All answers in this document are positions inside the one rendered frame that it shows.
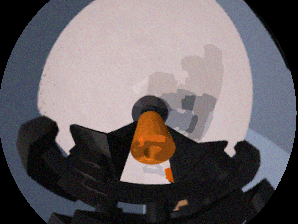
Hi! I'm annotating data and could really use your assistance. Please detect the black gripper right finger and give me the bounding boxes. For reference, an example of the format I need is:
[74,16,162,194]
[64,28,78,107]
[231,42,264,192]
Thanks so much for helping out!
[165,125,227,183]

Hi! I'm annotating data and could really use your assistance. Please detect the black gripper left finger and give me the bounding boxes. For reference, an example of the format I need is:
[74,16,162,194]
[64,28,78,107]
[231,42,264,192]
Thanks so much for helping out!
[69,121,138,180]

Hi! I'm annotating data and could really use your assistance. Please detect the orange knob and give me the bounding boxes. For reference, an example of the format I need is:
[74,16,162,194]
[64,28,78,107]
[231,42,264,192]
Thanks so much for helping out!
[130,111,176,165]

